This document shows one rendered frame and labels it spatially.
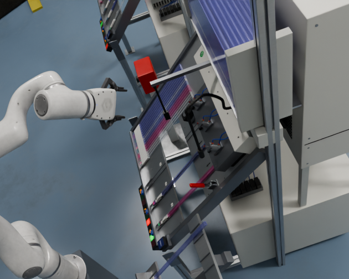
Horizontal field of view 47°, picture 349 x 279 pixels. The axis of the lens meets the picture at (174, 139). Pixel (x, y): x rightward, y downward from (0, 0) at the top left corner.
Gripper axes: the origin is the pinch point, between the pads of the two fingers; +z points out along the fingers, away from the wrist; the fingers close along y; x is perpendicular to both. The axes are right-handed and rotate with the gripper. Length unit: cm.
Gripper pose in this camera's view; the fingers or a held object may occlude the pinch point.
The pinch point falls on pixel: (121, 103)
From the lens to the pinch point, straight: 136.8
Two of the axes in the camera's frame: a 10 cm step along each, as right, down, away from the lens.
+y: 1.0, -9.8, -1.8
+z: 5.9, -0.9, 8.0
